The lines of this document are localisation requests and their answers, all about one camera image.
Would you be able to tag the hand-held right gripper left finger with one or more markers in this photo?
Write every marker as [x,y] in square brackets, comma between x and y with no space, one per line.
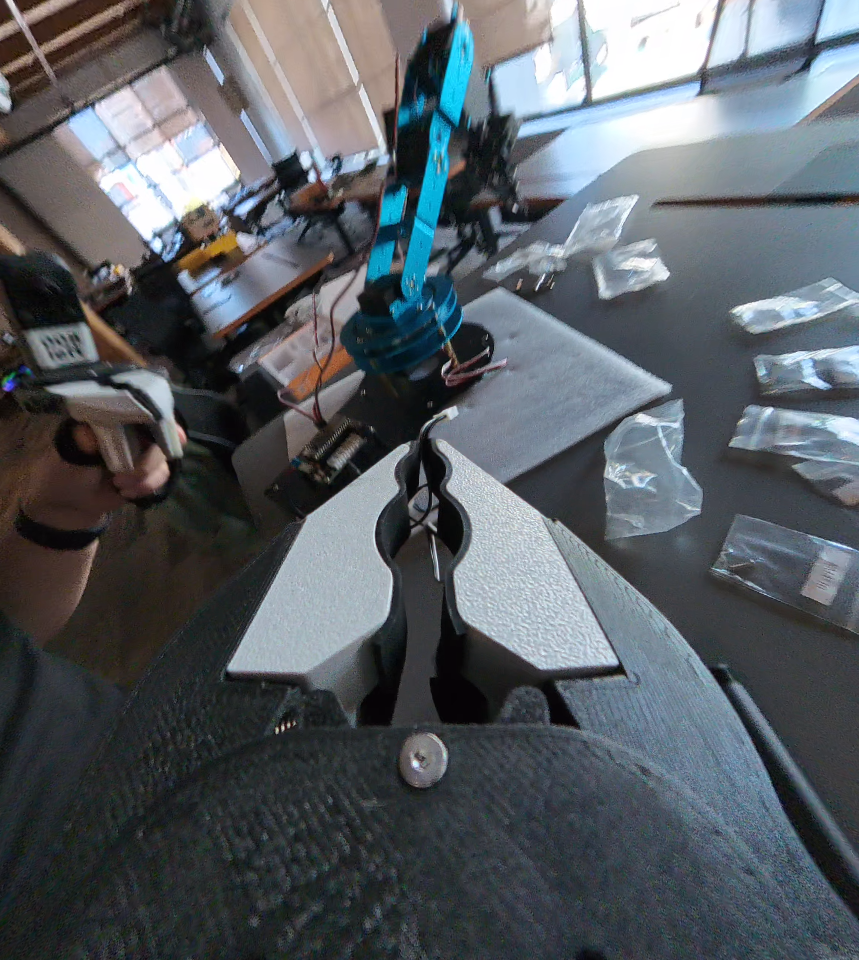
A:
[324,600]

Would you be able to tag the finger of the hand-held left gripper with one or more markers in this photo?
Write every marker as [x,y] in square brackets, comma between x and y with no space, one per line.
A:
[114,394]
[167,424]

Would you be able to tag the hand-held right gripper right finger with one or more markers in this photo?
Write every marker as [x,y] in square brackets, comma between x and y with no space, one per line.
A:
[527,592]

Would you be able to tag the blue toy robot arm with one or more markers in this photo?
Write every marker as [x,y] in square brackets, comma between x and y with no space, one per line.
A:
[422,247]

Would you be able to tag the person's left forearm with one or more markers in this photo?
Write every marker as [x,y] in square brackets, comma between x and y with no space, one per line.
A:
[17,592]

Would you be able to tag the black desk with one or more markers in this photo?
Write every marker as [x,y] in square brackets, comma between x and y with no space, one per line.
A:
[714,232]

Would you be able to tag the dark grey desk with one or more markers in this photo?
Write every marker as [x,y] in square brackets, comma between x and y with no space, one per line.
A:
[662,127]

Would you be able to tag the person's left hand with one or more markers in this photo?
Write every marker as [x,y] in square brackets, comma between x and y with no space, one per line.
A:
[77,487]

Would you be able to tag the group of clear plastic bags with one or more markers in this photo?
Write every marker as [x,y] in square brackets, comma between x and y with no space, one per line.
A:
[647,480]

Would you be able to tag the grey foam mat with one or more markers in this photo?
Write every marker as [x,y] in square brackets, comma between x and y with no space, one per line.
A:
[564,375]

